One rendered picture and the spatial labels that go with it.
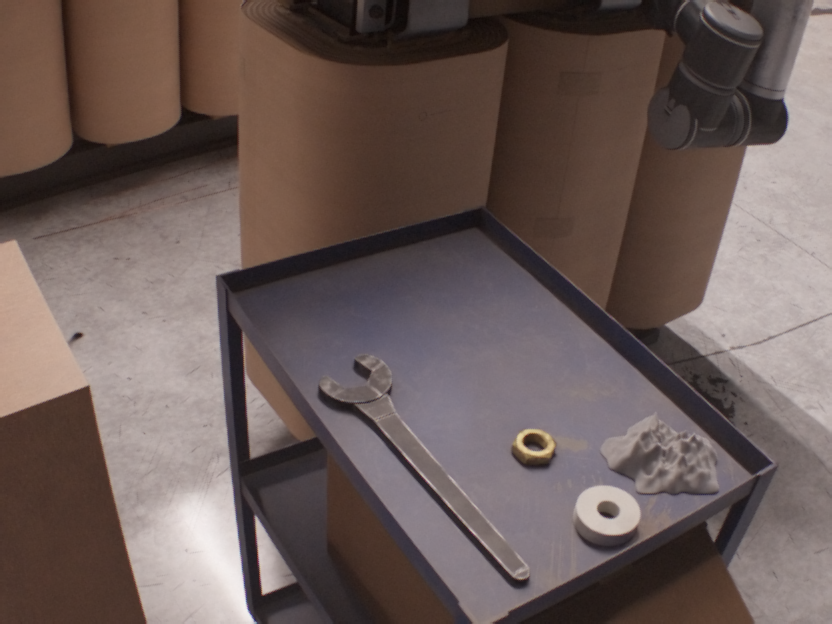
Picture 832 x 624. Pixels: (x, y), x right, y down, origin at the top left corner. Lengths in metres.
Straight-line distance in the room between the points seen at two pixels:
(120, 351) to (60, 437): 1.48
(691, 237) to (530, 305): 1.12
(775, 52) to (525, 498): 0.92
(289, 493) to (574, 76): 0.92
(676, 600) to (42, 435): 0.76
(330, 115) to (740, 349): 1.70
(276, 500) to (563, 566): 0.64
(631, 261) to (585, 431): 1.25
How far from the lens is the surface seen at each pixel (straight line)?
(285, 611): 1.81
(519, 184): 1.88
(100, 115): 3.18
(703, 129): 1.55
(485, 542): 0.96
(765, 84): 1.63
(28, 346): 1.16
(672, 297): 2.45
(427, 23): 1.53
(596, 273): 2.12
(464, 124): 1.62
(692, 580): 1.10
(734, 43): 1.47
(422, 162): 1.59
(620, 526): 1.00
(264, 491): 1.50
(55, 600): 1.34
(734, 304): 3.06
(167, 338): 2.62
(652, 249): 2.31
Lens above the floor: 1.63
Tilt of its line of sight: 38 degrees down
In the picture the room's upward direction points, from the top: 7 degrees clockwise
